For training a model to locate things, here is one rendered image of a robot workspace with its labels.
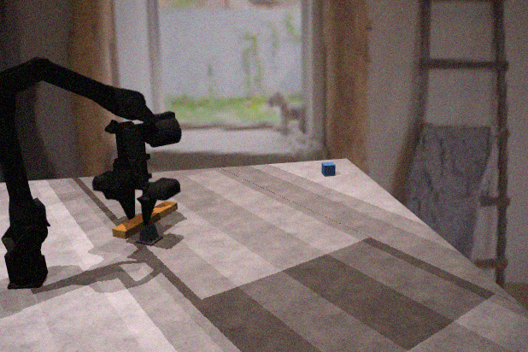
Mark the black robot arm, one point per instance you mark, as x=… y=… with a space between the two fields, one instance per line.
x=27 y=216

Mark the orange bar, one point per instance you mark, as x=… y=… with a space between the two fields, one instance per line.
x=136 y=224

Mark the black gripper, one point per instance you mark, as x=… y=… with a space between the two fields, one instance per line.
x=162 y=189

